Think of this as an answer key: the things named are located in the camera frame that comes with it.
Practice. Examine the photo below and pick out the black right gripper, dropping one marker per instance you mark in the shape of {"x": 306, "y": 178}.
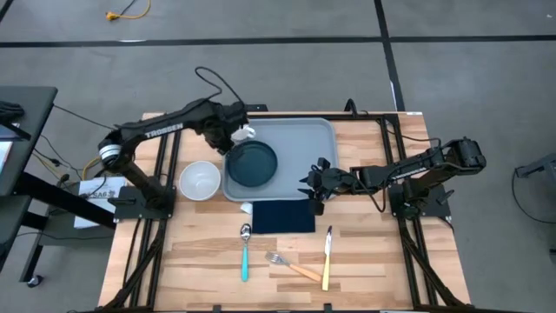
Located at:
{"x": 341, "y": 182}

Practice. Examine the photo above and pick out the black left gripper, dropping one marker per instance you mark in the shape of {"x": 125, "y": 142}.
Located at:
{"x": 219, "y": 121}

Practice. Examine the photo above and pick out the white ceramic mug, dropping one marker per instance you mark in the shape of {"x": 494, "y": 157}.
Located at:
{"x": 243, "y": 135}

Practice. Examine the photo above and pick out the dark blue plate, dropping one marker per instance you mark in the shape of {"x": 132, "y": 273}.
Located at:
{"x": 252, "y": 164}

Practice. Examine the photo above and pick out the dark blue cloth napkin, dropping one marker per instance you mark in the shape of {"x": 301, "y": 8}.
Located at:
{"x": 282, "y": 216}

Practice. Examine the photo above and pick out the white ceramic bowl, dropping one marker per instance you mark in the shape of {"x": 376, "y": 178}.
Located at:
{"x": 200, "y": 180}

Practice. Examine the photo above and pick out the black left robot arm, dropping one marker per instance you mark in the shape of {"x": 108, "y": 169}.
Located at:
{"x": 163, "y": 130}

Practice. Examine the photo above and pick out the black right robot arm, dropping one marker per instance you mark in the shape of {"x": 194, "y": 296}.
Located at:
{"x": 417, "y": 167}

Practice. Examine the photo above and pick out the grey plastic tray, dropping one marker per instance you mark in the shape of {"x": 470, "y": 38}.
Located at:
{"x": 304, "y": 148}

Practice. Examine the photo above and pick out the black bar device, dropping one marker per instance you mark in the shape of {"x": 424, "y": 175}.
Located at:
{"x": 258, "y": 107}

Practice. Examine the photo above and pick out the white paper sheet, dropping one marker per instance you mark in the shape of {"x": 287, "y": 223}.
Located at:
{"x": 91, "y": 187}

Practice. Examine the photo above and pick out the black side desk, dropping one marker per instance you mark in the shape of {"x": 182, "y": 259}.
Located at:
{"x": 26, "y": 139}

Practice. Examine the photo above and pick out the black object on desk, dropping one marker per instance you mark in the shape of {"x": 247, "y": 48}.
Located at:
{"x": 11, "y": 111}

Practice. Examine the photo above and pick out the grey floor stand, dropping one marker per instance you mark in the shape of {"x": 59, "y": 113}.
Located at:
{"x": 543, "y": 167}

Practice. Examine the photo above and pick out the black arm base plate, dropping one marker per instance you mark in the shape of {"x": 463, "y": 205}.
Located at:
{"x": 436, "y": 211}
{"x": 126, "y": 211}

